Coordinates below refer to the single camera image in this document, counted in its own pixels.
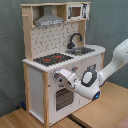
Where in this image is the black toy faucet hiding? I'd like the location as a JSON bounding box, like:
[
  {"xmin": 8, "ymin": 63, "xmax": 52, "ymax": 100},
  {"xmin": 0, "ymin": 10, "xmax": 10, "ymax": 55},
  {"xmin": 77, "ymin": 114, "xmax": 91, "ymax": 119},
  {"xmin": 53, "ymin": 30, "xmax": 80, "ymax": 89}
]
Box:
[{"xmin": 67, "ymin": 33, "xmax": 82, "ymax": 49}]

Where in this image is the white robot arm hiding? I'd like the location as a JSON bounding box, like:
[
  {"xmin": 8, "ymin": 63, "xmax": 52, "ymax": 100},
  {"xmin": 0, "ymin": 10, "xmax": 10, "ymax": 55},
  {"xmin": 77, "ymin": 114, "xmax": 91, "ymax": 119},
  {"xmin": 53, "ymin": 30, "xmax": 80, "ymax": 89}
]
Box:
[{"xmin": 57, "ymin": 39, "xmax": 128, "ymax": 100}]

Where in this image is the toy microwave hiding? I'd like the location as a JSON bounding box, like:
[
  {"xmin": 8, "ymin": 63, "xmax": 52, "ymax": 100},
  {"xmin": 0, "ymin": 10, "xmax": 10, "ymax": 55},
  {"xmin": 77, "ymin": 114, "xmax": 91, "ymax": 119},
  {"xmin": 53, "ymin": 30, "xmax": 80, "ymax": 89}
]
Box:
[{"xmin": 67, "ymin": 3, "xmax": 90, "ymax": 20}]

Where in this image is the right red stove knob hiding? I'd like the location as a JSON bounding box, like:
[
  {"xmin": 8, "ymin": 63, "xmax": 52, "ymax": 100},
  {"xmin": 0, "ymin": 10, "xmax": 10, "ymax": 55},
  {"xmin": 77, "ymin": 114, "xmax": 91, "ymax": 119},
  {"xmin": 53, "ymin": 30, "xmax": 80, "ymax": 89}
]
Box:
[{"xmin": 72, "ymin": 66, "xmax": 78, "ymax": 72}]

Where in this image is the white toy oven door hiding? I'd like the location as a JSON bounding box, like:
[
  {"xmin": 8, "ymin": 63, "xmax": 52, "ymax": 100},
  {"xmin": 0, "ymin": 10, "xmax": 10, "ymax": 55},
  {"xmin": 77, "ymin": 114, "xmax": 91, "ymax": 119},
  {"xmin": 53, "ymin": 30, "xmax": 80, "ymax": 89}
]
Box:
[{"xmin": 49, "ymin": 84, "xmax": 82, "ymax": 124}]

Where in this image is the wooden toy kitchen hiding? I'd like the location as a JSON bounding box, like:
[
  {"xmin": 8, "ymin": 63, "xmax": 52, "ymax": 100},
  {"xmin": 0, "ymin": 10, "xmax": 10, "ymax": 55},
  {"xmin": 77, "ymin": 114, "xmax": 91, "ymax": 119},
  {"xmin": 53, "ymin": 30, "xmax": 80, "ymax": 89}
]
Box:
[{"xmin": 22, "ymin": 2, "xmax": 105, "ymax": 128}]

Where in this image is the grey toy sink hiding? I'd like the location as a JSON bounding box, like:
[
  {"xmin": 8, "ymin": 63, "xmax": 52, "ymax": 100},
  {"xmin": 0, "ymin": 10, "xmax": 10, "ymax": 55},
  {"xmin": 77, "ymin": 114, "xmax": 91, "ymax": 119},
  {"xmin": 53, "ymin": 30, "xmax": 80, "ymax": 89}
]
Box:
[{"xmin": 65, "ymin": 47, "xmax": 95, "ymax": 55}]

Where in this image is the black toy stovetop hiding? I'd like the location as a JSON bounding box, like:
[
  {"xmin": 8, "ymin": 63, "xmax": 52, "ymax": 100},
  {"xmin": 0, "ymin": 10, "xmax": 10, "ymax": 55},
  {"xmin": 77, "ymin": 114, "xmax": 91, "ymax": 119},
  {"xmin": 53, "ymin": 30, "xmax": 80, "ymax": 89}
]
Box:
[{"xmin": 34, "ymin": 53, "xmax": 71, "ymax": 66}]

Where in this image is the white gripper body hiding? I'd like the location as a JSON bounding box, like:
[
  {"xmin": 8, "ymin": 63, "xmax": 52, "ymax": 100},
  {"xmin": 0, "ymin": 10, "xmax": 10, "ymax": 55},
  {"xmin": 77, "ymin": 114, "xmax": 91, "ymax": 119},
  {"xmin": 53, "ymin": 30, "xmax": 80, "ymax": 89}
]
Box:
[{"xmin": 57, "ymin": 69, "xmax": 80, "ymax": 90}]

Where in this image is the grey range hood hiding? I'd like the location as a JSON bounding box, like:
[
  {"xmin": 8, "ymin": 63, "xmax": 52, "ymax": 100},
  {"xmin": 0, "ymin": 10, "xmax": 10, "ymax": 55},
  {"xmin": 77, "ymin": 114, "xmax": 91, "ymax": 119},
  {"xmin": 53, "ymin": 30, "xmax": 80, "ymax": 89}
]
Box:
[{"xmin": 35, "ymin": 5, "xmax": 64, "ymax": 27}]

